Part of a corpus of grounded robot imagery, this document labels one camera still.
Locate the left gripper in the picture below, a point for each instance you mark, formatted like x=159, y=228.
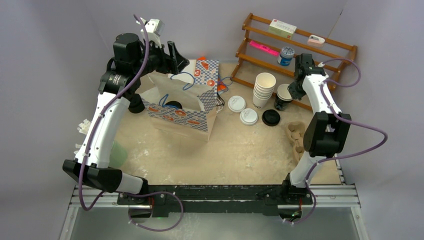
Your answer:
x=174, y=64

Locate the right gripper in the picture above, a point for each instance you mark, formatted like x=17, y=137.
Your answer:
x=294, y=93

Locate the checkered paper bag blue handles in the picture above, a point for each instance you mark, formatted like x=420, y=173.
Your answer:
x=190, y=121

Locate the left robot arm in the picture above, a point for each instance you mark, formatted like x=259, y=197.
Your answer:
x=90, y=165

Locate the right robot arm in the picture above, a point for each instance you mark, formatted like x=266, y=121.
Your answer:
x=325, y=135

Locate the blue white jar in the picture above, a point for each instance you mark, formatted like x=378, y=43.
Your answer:
x=285, y=56

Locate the stack of flat paper bags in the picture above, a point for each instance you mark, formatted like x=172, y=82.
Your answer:
x=204, y=72

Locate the white pink small device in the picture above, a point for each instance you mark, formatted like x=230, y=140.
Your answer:
x=316, y=41

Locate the pink highlighter pen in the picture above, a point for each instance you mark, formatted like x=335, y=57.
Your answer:
x=264, y=48

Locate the wooden shelf rack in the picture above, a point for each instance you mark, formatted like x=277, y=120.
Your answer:
x=288, y=71

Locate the dark paper cup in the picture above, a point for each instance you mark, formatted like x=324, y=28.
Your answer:
x=283, y=97

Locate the stack of white paper cups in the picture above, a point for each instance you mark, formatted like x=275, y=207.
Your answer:
x=263, y=89

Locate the white green box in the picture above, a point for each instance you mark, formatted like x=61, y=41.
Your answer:
x=282, y=29

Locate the stack of black lids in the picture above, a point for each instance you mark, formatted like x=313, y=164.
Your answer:
x=136, y=104

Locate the black lids by cups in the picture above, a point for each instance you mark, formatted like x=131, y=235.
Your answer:
x=271, y=117

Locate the stack of pulp carriers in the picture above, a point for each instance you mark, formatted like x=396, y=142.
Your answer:
x=295, y=131

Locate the white cup lid far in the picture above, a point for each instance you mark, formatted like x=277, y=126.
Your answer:
x=236, y=104

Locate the white cup lid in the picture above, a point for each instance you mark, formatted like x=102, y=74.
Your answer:
x=248, y=116
x=236, y=104

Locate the white cup lid near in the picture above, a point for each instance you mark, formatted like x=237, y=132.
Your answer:
x=248, y=116

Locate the wrapped white straws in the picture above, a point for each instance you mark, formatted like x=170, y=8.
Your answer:
x=83, y=127

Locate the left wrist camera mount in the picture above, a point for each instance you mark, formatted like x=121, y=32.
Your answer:
x=154, y=29

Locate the black aluminium base frame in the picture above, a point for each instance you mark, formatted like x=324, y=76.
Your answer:
x=268, y=200

